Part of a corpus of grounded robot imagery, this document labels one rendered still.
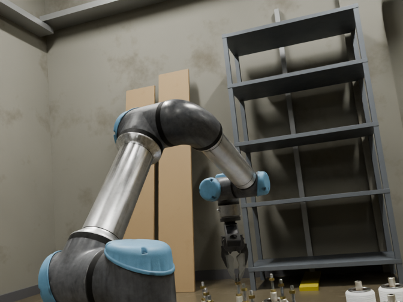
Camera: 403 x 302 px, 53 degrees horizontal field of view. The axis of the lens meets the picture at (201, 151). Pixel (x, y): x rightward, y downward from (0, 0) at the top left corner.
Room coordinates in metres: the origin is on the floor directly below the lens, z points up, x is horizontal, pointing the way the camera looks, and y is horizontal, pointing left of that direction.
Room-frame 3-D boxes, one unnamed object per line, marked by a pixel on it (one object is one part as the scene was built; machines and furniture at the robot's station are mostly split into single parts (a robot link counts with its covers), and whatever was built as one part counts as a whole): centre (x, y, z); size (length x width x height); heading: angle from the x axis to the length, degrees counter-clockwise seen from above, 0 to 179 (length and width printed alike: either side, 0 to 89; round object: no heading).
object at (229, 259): (1.44, -0.06, 0.38); 0.06 x 0.03 x 0.09; 3
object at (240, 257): (1.44, -0.09, 0.38); 0.06 x 0.03 x 0.09; 3
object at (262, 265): (3.01, -0.78, 0.95); 0.99 x 0.44 x 1.91; 73
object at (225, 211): (1.44, -0.07, 0.56); 0.08 x 0.08 x 0.05
